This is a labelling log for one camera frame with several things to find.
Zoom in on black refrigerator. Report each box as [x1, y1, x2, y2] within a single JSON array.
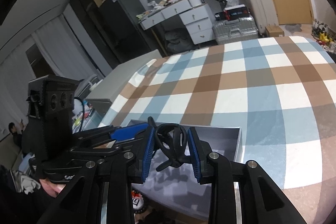
[[98, 0, 159, 63]]

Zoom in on silver aluminium suitcase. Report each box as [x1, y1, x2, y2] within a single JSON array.
[[213, 16, 259, 44]]

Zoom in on person's left hand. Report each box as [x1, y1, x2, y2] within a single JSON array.
[[39, 178, 66, 197]]

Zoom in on beige upright suitcase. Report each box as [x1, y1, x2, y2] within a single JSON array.
[[245, 0, 278, 35]]

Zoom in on plaid bed cover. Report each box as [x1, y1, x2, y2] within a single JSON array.
[[101, 36, 335, 223]]

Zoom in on white drawer desk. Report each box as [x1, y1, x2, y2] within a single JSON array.
[[139, 0, 215, 45]]

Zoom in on black red shoe box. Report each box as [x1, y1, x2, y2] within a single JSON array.
[[215, 5, 250, 21]]

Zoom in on small cardboard box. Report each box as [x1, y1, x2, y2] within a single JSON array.
[[265, 26, 284, 38]]

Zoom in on grey open cardboard box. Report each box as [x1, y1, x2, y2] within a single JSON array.
[[126, 119, 244, 222]]

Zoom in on red white round badge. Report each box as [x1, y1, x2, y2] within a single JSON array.
[[131, 190, 145, 214]]

